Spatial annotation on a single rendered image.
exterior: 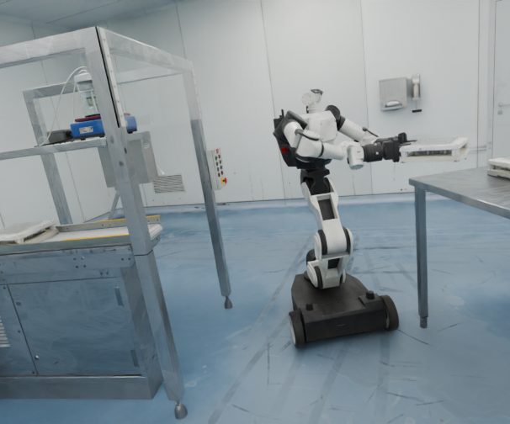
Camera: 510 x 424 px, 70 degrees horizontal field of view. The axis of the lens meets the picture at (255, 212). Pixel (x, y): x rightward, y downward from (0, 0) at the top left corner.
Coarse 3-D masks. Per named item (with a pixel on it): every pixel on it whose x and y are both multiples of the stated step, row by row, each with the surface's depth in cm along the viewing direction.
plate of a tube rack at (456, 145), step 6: (462, 138) 171; (468, 138) 170; (438, 144) 164; (450, 144) 159; (456, 144) 157; (462, 144) 161; (402, 150) 169; (408, 150) 168; (414, 150) 166; (420, 150) 165; (426, 150) 163; (432, 150) 162; (438, 150) 160
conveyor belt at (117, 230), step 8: (152, 224) 180; (64, 232) 189; (72, 232) 186; (80, 232) 184; (88, 232) 182; (96, 232) 179; (104, 232) 177; (112, 232) 175; (120, 232) 173; (128, 232) 171; (152, 232) 170; (160, 232) 179; (48, 240) 178; (56, 240) 176; (56, 248) 163; (64, 248) 162
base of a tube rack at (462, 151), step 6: (462, 150) 168; (468, 150) 172; (408, 156) 170; (414, 156) 168; (420, 156) 166; (426, 156) 164; (432, 156) 162; (438, 156) 161; (444, 156) 159; (450, 156) 158; (456, 156) 156; (462, 156) 162
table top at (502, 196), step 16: (432, 176) 188; (448, 176) 183; (464, 176) 179; (480, 176) 174; (432, 192) 171; (448, 192) 158; (464, 192) 152; (480, 192) 149; (496, 192) 146; (480, 208) 139; (496, 208) 130
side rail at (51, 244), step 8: (72, 240) 158; (80, 240) 158; (88, 240) 157; (96, 240) 156; (104, 240) 156; (112, 240) 155; (120, 240) 154; (128, 240) 154; (0, 248) 166; (8, 248) 165; (16, 248) 164; (24, 248) 163; (32, 248) 163; (40, 248) 162; (48, 248) 161
